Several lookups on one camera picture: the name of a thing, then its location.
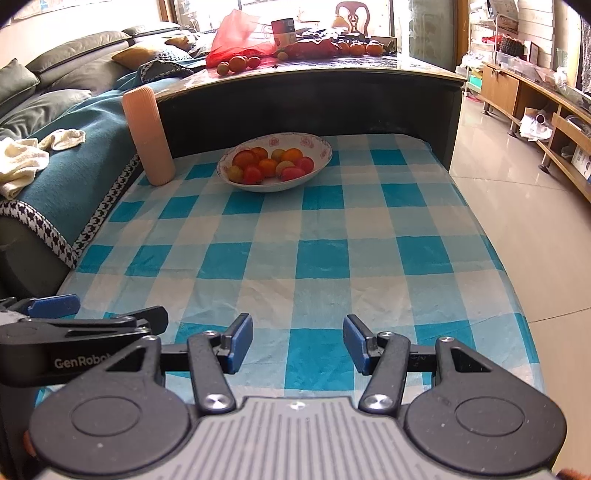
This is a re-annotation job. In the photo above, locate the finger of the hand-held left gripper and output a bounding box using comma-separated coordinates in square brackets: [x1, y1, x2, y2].
[48, 305, 169, 336]
[0, 294, 81, 320]

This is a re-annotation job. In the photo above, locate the grey-green leather sofa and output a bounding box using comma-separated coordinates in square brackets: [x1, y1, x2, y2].
[0, 21, 222, 305]

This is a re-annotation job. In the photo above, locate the white floral plate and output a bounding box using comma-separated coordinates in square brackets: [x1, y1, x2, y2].
[217, 133, 334, 193]

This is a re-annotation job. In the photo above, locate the blue checkered tablecloth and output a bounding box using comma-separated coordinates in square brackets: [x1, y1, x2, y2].
[32, 133, 541, 402]

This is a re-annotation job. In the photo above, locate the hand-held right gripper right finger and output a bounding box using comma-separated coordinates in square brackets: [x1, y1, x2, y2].
[344, 314, 492, 415]

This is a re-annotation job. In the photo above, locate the mustard throw pillow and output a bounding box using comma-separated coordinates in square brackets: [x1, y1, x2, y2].
[112, 44, 160, 70]

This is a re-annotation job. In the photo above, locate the pink ribbed cylinder bottle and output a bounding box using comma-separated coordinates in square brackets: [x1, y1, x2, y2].
[122, 86, 177, 186]

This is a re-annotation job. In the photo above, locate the cream towel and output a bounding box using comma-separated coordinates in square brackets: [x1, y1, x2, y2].
[0, 129, 87, 200]

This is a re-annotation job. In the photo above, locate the wooden low cabinet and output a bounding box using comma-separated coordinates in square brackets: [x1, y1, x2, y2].
[480, 62, 591, 204]

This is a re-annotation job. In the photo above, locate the red plastic bag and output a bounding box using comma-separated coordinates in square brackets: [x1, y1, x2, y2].
[206, 9, 278, 68]

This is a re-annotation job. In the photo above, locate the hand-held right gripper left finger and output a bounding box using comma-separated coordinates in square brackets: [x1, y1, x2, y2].
[105, 313, 254, 415]

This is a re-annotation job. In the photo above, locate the dark coffee table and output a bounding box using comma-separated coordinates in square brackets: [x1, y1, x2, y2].
[152, 46, 468, 174]

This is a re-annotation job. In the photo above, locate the dark patterned throw pillow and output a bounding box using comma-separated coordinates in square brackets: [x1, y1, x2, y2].
[137, 48, 195, 84]

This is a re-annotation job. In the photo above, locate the pile of cherry tomatoes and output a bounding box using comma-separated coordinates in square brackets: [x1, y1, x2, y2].
[226, 147, 315, 185]

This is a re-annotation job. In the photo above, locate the white storage cart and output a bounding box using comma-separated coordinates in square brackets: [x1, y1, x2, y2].
[464, 9, 497, 97]

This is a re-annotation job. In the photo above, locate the wooden chair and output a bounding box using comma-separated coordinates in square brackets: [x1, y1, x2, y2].
[335, 1, 370, 37]

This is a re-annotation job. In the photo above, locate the red patterned bag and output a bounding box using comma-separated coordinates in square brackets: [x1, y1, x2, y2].
[277, 39, 343, 60]

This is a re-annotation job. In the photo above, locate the dark can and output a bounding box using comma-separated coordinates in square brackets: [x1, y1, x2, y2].
[271, 18, 296, 48]

